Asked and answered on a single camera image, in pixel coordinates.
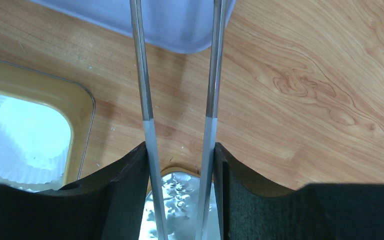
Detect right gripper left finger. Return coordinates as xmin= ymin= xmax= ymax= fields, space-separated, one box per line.
xmin=0 ymin=143 xmax=150 ymax=240

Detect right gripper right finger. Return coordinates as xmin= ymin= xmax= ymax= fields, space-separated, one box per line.
xmin=213 ymin=143 xmax=384 ymax=240

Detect metal tongs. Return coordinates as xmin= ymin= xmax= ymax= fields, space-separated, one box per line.
xmin=129 ymin=0 xmax=228 ymax=240

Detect silver tin lid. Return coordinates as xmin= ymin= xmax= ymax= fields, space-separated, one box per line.
xmin=138 ymin=167 xmax=200 ymax=240

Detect white paper cupcake liner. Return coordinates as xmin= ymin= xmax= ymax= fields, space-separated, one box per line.
xmin=0 ymin=95 xmax=72 ymax=185

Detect gold cookie tin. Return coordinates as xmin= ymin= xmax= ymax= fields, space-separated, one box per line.
xmin=0 ymin=61 xmax=95 ymax=192

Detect lavender tray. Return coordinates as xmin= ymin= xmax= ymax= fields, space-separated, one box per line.
xmin=29 ymin=0 xmax=237 ymax=55

